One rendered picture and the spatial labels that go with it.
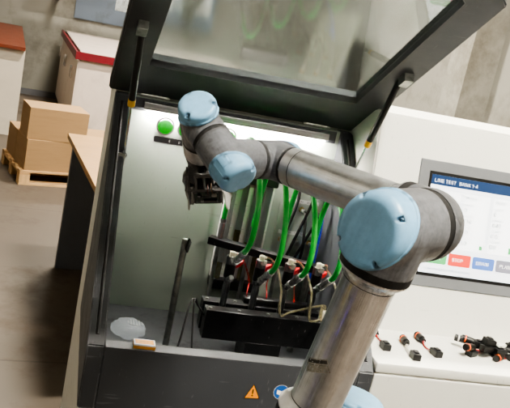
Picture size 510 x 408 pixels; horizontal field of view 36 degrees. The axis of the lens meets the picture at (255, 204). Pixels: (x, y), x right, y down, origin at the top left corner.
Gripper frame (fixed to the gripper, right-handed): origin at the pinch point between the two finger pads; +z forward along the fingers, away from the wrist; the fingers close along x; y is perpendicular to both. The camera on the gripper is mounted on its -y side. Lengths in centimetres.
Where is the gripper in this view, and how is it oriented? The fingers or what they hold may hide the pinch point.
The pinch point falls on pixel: (210, 197)
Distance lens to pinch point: 176.0
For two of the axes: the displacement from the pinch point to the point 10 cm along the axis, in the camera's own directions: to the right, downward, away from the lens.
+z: 0.2, 5.4, 8.4
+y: 0.1, 8.4, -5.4
